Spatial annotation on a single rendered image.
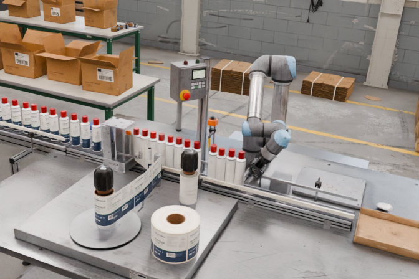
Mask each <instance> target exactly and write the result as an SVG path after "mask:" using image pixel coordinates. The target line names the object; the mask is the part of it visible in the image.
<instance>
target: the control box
mask: <svg viewBox="0 0 419 279"><path fill-rule="evenodd" d="M187 61H188V65H187V66H185V65H183V62H184V61H181V62H171V63H170V98H172V99H174V100H175V101H176V102H178V103H179V102H186V101H190V100H197V99H202V98H206V85H205V88H199V89H194V90H191V82H200V81H205V80H206V78H207V65H206V64H205V63H200V64H195V60H187ZM200 68H206V78H201V79H196V80H192V79H191V77H192V69H200ZM184 93H189V94H190V98H189V99H188V100H185V99H184V98H183V94H184Z"/></svg>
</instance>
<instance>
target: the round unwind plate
mask: <svg viewBox="0 0 419 279"><path fill-rule="evenodd" d="M140 227H141V222H140V219H139V217H138V216H137V215H136V214H135V213H134V212H132V211H129V212H128V213H127V214H125V215H124V216H123V217H121V218H120V219H119V220H118V221H116V226H115V227H114V228H113V229H112V230H109V231H100V230H97V229H96V228H95V208H93V209H89V210H87V211H85V212H83V213H81V214H79V215H78V216H77V217H76V218H75V219H74V220H73V221H72V222H71V224H70V227H69V233H70V236H71V237H72V238H73V240H75V241H76V242H77V243H78V244H81V245H83V246H85V247H90V248H112V247H117V246H119V245H122V244H125V243H127V242H129V241H130V240H131V239H133V238H134V237H135V236H136V235H137V234H138V232H139V231H140Z"/></svg>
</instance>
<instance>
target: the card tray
mask: <svg viewBox="0 0 419 279"><path fill-rule="evenodd" d="M354 242H355V243H358V244H362V245H366V246H369V247H373V248H377V249H380V250H384V251H387V252H391V253H395V254H398V255H402V256H405V257H409V258H413V259H416V260H419V221H417V220H413V219H408V218H405V217H400V216H397V215H393V214H388V213H385V212H380V211H377V210H373V209H368V208H365V207H360V212H359V218H358V222H357V228H356V231H355V237H354Z"/></svg>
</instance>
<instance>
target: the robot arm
mask: <svg viewBox="0 0 419 279"><path fill-rule="evenodd" d="M267 77H271V80H272V81H273V82H274V89H273V97H272V112H271V122H270V123H263V122H261V120H262V104H263V95H264V81H265V80H266V79H267ZM293 78H296V61H295V58H294V57H291V56H282V55H263V56H261V57H260V58H258V59H257V60H256V61H255V62H254V63H253V64H252V66H251V68H250V71H249V79H250V87H249V100H248V113H247V120H246V121H243V124H242V135H243V145H242V151H245V157H244V158H245V159H246V170H245V172H244V177H243V181H244V182H248V183H250V182H251V181H253V180H255V179H257V178H259V177H261V176H262V174H263V173H264V170H265V169H266V164H267V163H270V162H271V161H272V160H274V158H277V157H278V156H277V155H278V154H279V153H280V152H281V151H282V150H283V149H286V148H287V146H288V144H289V142H290V140H291V136H290V134H291V131H290V129H288V126H287V125H286V118H287V105H288V98H289V85H290V83H292V82H293ZM262 148H263V149H262ZM250 173H251V174H252V175H251V176H250V177H249V178H247V177H248V176H249V174H250Z"/></svg>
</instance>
